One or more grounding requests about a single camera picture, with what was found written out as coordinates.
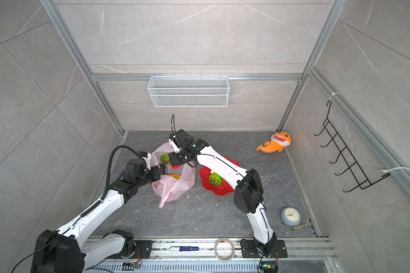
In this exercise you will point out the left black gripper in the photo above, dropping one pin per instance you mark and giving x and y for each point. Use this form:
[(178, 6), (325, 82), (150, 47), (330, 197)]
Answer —
[(157, 175)]

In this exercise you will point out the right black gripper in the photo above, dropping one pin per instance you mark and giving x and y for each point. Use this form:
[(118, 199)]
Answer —
[(175, 159)]

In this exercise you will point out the pink plastic bag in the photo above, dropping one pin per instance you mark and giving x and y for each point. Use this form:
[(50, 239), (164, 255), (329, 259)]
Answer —
[(169, 188)]

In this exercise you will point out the green bumpy fruit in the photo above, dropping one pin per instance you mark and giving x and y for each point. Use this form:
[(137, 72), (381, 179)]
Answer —
[(215, 180)]

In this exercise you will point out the red flower-shaped bowl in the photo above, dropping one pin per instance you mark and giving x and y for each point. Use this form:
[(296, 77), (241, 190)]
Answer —
[(224, 189)]

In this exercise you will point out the red fruit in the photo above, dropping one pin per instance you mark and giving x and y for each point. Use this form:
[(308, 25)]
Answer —
[(174, 167)]

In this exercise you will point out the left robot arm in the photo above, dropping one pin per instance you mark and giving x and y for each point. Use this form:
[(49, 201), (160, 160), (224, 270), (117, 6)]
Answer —
[(64, 251)]

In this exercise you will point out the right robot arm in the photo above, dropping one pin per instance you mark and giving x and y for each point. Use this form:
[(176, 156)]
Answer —
[(248, 196)]

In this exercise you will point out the blue white marker pen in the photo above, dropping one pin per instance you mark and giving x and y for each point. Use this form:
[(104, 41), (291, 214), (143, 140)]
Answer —
[(184, 248)]

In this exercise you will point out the orange shark plush toy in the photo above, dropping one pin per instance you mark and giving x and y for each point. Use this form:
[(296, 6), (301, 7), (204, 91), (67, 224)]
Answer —
[(278, 142)]

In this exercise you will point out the white tape roll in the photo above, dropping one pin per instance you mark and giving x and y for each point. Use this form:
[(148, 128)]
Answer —
[(224, 250)]

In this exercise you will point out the small grey alarm clock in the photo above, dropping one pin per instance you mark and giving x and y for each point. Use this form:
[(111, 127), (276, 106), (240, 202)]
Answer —
[(290, 216)]

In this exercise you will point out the white wire mesh basket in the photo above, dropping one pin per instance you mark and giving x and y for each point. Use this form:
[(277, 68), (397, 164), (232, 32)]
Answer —
[(189, 91)]

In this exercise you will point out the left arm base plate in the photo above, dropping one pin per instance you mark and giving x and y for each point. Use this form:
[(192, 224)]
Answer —
[(140, 249)]

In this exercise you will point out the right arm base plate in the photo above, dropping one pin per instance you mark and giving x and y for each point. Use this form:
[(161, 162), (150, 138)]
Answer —
[(254, 249)]

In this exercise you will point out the black wire hook rack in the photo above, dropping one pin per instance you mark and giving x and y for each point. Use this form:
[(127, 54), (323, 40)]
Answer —
[(345, 154)]

